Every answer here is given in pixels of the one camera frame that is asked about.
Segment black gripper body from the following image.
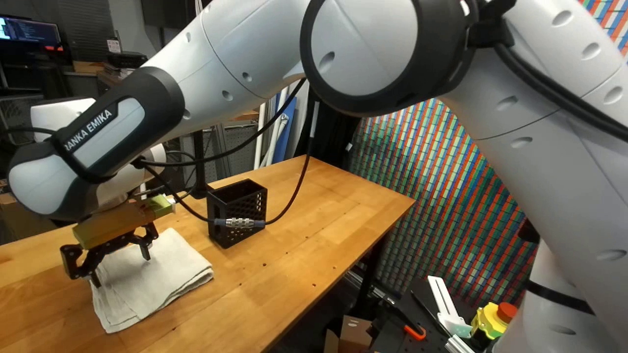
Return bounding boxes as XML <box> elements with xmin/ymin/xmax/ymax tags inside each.
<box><xmin>60</xmin><ymin>221</ymin><xmax>162</xmax><ymax>280</ymax></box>

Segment white towel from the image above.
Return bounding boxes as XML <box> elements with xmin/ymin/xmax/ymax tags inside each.
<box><xmin>87</xmin><ymin>225</ymin><xmax>217</xmax><ymax>335</ymax></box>

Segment black perforated box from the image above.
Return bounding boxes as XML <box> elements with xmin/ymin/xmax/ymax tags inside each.
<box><xmin>207</xmin><ymin>178</ymin><xmax>269</xmax><ymax>250</ymax></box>

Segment brown cardboard box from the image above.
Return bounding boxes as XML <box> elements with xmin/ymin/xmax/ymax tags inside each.
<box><xmin>324</xmin><ymin>313</ymin><xmax>375</xmax><ymax>353</ymax></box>

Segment black vertical stand pole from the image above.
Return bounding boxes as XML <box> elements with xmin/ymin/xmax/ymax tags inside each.
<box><xmin>191</xmin><ymin>129</ymin><xmax>213</xmax><ymax>201</ymax></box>

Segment white tube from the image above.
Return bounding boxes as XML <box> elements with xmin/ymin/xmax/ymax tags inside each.
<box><xmin>254</xmin><ymin>103</ymin><xmax>271</xmax><ymax>170</ymax></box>
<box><xmin>262</xmin><ymin>85</ymin><xmax>293</xmax><ymax>168</ymax></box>

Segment black device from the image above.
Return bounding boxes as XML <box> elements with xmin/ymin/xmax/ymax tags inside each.
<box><xmin>107</xmin><ymin>50</ymin><xmax>150</xmax><ymax>70</ymax></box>

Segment black table leg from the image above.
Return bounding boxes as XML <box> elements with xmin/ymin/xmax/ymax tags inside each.
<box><xmin>356</xmin><ymin>242</ymin><xmax>385</xmax><ymax>321</ymax></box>

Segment computer monitor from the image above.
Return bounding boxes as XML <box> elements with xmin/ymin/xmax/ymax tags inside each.
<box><xmin>0</xmin><ymin>15</ymin><xmax>65</xmax><ymax>46</ymax></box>

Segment colourful striped backdrop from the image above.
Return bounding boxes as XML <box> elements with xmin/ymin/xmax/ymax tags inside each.
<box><xmin>346</xmin><ymin>0</ymin><xmax>628</xmax><ymax>309</ymax></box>

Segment white aluminium profile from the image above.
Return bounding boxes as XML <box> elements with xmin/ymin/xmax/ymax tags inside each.
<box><xmin>426</xmin><ymin>274</ymin><xmax>474</xmax><ymax>338</ymax></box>

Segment yellow emergency stop button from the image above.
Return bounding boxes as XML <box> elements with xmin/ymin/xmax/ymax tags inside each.
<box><xmin>472</xmin><ymin>299</ymin><xmax>521</xmax><ymax>340</ymax></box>

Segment yellow green wrist camera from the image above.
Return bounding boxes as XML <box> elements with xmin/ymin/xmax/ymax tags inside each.
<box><xmin>71</xmin><ymin>193</ymin><xmax>177</xmax><ymax>250</ymax></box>

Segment orange handled black clamp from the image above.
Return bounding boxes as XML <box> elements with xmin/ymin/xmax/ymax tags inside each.
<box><xmin>366</xmin><ymin>286</ymin><xmax>428</xmax><ymax>342</ymax></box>

